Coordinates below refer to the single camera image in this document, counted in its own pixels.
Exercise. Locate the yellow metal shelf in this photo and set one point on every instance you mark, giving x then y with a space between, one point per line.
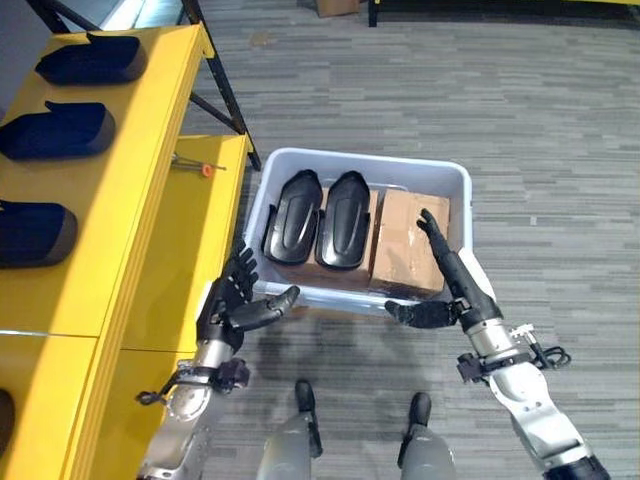
110 260

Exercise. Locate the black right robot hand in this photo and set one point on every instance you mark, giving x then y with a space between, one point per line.
462 285

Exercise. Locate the white plastic box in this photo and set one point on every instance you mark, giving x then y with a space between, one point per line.
360 230

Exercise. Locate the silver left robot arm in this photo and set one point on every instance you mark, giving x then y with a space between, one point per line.
190 405

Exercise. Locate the silver right robot leg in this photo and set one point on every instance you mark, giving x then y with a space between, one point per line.
422 440

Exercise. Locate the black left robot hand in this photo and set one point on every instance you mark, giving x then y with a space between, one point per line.
235 300

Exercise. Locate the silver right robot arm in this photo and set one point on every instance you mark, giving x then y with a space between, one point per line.
525 395

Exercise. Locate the brown cardboard box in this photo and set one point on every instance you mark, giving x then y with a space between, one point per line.
337 6
345 275
412 245

